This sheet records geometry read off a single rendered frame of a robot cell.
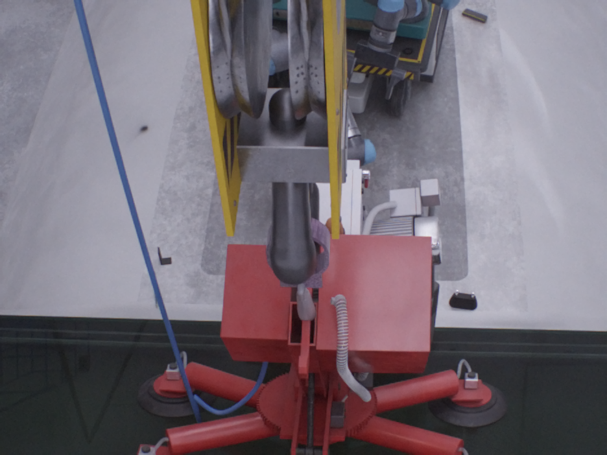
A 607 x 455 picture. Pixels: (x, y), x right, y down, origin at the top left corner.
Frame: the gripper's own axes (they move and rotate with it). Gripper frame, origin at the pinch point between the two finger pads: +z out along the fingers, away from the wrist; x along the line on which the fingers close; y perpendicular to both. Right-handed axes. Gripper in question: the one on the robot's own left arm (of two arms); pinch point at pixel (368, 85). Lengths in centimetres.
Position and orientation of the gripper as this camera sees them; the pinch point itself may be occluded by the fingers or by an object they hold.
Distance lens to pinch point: 313.3
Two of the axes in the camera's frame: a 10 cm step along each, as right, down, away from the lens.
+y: -3.1, 4.4, -8.4
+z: -2.2, 8.3, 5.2
